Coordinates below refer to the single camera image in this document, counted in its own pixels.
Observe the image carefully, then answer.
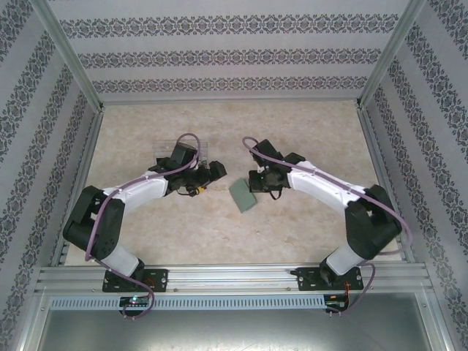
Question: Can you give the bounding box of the green card holder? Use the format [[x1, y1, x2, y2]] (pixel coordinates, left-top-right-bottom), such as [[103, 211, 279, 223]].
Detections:
[[229, 178, 268, 214]]

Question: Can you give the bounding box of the clear acrylic card tray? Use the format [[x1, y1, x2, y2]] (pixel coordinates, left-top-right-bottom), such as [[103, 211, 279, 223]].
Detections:
[[151, 140, 210, 165]]

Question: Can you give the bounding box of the left controller board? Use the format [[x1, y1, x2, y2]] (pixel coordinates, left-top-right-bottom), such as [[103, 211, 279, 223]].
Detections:
[[119, 295, 151, 309]]

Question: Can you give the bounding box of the grey metal panel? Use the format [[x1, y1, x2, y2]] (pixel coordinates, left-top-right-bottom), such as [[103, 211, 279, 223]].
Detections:
[[34, 309, 438, 351]]

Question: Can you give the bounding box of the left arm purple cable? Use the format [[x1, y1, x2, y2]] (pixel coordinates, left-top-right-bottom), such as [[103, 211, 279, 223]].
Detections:
[[84, 132, 202, 321]]

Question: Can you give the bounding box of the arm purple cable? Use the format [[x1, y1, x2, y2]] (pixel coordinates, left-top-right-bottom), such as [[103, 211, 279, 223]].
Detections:
[[84, 132, 202, 321], [242, 136, 414, 319]]

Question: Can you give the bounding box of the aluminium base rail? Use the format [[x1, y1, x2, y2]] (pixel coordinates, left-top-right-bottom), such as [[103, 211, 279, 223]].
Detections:
[[34, 261, 434, 295]]

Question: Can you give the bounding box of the aluminium side rail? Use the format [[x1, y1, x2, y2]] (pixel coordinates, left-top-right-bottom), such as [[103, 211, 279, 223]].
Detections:
[[50, 107, 107, 267], [356, 104, 418, 264]]

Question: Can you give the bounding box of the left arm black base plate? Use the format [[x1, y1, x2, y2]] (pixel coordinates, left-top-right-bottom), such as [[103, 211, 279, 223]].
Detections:
[[103, 268, 170, 293]]

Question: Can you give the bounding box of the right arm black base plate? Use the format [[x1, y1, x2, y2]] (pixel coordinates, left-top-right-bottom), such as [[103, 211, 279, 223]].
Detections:
[[295, 266, 365, 293]]

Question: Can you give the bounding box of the slotted grey cable duct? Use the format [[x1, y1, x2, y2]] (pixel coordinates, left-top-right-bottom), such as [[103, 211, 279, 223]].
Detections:
[[49, 295, 327, 311]]

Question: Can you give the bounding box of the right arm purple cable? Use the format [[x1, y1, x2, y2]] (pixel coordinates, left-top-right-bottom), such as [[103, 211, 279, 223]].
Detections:
[[242, 136, 414, 319]]

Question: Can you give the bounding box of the aluminium frame post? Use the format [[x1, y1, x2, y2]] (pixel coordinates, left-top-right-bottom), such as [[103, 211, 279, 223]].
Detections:
[[355, 0, 436, 113], [34, 0, 106, 113]]

